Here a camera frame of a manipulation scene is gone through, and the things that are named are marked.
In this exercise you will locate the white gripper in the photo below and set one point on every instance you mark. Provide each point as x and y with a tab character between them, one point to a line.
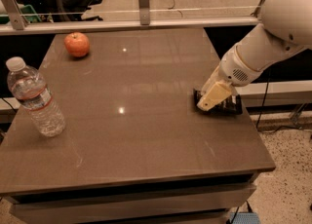
232	67

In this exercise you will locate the black chocolate bar wrapper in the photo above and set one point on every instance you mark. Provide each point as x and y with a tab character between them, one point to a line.
232	105

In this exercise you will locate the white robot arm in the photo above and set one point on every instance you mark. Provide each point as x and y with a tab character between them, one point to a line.
285	30

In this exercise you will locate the grey table with drawers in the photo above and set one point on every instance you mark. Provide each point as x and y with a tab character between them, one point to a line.
135	147

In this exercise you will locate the blue box under table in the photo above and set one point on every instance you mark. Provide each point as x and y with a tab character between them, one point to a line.
244	218

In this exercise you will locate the red orange apple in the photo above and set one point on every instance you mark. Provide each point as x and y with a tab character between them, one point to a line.
77	44

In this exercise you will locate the clear plastic water bottle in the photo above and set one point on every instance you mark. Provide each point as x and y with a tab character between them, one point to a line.
31	90

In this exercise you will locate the green plastic bin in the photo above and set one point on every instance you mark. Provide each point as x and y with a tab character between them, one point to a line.
27	11

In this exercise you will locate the middle metal glass bracket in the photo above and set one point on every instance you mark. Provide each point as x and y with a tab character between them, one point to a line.
144	12

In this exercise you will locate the left metal glass bracket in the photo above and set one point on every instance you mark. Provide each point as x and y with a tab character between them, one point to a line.
18	21

